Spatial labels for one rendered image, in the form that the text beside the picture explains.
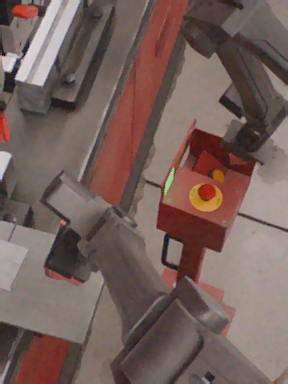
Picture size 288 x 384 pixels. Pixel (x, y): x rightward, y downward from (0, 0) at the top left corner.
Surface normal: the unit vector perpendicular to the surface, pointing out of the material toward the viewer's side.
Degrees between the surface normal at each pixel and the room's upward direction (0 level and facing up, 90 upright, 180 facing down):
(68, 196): 38
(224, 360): 28
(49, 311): 0
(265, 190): 0
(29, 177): 0
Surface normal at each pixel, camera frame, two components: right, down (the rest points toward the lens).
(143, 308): -0.74, -0.59
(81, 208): 0.08, 0.17
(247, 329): 0.05, -0.48
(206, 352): -0.19, -0.07
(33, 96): -0.26, 0.84
